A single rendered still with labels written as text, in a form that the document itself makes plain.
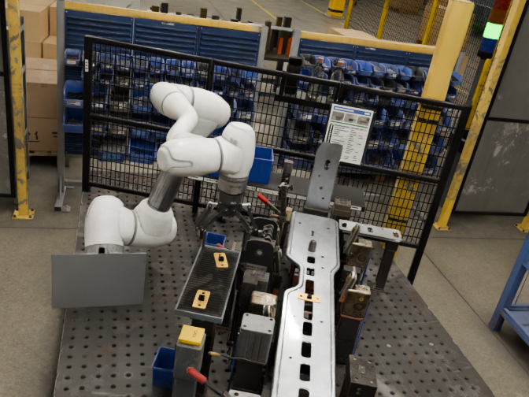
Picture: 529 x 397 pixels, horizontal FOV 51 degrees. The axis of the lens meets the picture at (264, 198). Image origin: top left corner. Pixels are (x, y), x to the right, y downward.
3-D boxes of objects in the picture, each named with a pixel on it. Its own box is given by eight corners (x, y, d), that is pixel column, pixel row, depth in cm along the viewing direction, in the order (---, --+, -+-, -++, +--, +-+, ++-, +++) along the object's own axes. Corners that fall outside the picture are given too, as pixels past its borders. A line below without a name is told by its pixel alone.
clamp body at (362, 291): (354, 370, 212) (376, 298, 197) (323, 365, 212) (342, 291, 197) (353, 354, 220) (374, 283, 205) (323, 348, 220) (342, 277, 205)
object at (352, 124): (361, 167, 282) (376, 109, 268) (318, 158, 282) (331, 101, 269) (361, 165, 284) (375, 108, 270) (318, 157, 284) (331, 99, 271)
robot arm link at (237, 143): (240, 163, 174) (203, 166, 167) (247, 116, 167) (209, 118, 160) (257, 178, 166) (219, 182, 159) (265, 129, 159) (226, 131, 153)
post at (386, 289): (390, 294, 263) (406, 242, 250) (368, 289, 263) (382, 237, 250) (389, 286, 269) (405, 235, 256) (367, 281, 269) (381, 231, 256)
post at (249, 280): (241, 373, 201) (257, 283, 183) (227, 371, 201) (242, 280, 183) (242, 364, 205) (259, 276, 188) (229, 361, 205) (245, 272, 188)
